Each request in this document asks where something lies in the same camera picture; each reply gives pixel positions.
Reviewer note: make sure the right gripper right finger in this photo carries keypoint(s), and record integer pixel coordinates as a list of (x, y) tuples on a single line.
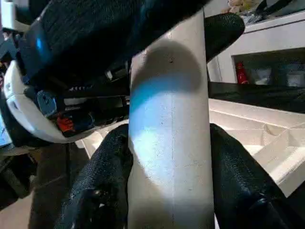
[(243, 186)]

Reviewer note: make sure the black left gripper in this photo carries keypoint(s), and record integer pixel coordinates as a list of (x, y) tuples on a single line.
[(90, 105)]

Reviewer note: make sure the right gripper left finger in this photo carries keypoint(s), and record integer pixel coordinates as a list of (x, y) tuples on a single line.
[(100, 186)]

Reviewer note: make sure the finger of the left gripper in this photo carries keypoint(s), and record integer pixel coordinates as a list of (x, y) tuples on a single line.
[(221, 33)]

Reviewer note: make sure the white plastic table top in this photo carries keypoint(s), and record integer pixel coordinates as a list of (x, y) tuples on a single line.
[(262, 133)]

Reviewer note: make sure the white plastic table leg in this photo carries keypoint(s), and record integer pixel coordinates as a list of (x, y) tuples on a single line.
[(171, 143)]

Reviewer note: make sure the white glass-door cabinet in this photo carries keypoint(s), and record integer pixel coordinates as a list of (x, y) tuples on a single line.
[(262, 35)]

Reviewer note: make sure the black floor mat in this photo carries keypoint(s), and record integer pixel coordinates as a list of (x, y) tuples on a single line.
[(257, 95)]

